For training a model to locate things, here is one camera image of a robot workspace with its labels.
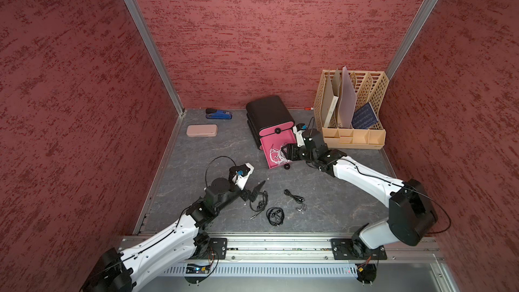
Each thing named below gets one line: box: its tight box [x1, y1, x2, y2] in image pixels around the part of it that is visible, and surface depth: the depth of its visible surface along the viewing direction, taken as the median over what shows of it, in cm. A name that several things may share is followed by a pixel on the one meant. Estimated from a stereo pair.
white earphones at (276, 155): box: [268, 143, 284, 163], surface depth 96 cm
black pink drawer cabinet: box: [245, 95, 296, 169], surface depth 97 cm
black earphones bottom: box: [266, 206, 285, 227], surface depth 83 cm
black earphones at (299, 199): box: [283, 189, 307, 213], surface depth 88 cm
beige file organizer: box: [313, 69, 390, 150], surface depth 105 cm
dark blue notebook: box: [351, 102, 379, 130], surface depth 105 cm
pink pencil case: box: [186, 124, 219, 138], surface depth 109 cm
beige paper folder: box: [320, 70, 339, 129], surface depth 97 cm
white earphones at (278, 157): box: [269, 144, 292, 165], surface depth 96 cm
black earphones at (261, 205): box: [249, 190, 269, 220], surface depth 87 cm
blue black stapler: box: [205, 108, 233, 120], surface depth 119 cm
